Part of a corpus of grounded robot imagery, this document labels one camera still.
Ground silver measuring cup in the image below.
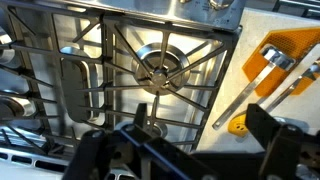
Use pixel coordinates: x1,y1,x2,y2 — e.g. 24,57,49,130
212,44,297,131

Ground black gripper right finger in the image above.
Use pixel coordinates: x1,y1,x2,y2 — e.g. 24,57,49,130
245,103,305,180

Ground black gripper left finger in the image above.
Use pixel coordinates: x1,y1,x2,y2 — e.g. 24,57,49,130
61,129,111,180

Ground stainless steel gas range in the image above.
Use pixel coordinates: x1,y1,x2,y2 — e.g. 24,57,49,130
0,0,248,180

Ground orange hexagonal trivet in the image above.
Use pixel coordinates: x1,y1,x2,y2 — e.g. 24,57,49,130
242,27,320,98

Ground wooden-handled utensil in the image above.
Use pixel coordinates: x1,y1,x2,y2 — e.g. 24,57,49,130
264,59,320,114

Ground yellow handled utensil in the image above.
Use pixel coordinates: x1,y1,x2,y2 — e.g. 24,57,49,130
227,113,250,138

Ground silver range knob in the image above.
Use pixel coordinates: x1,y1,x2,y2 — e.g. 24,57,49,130
209,0,235,10

